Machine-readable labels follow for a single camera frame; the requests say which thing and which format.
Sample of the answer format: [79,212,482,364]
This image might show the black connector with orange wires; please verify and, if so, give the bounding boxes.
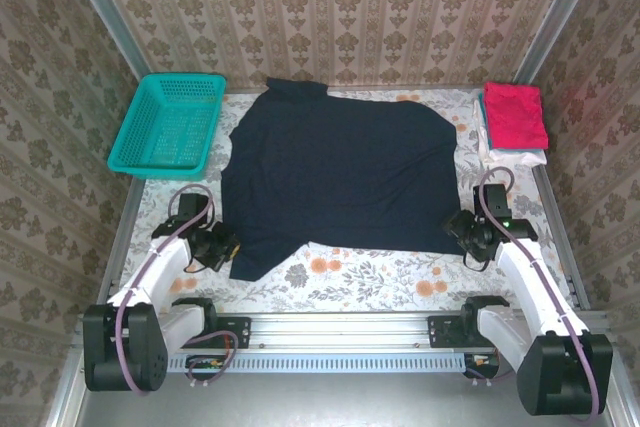
[185,354,227,381]
[463,352,501,379]

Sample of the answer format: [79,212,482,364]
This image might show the navy blue t-shirt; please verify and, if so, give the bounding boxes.
[219,76,464,283]

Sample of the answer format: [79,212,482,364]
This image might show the floral tablecloth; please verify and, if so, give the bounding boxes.
[112,88,559,313]

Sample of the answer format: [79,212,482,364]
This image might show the long aluminium base rail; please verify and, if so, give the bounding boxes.
[74,311,611,351]

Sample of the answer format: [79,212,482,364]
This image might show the slotted grey cable duct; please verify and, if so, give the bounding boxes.
[164,352,474,374]

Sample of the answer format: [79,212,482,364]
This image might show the folded white t-shirt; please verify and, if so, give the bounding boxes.
[472,96,549,168]

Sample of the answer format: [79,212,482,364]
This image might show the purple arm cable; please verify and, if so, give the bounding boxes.
[114,184,240,397]
[477,166,604,422]

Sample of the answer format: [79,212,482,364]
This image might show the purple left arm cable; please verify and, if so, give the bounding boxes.
[114,184,240,397]

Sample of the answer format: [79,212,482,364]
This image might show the grey metal panel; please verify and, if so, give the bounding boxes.
[74,371,616,427]

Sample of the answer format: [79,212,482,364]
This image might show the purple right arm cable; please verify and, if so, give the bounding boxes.
[477,166,604,422]

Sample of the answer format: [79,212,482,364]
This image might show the aluminium side rail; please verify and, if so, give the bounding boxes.
[532,164,596,313]
[94,176,146,308]

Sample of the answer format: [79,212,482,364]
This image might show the teal plastic basket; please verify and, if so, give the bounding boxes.
[107,73,227,182]

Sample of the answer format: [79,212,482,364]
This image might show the thin aluminium back rail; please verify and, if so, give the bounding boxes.
[222,82,519,96]

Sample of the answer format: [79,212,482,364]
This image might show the folded red t-shirt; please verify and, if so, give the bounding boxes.
[482,81,550,151]

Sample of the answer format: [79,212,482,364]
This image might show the aluminium frame post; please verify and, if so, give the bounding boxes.
[59,0,151,81]
[514,0,609,83]

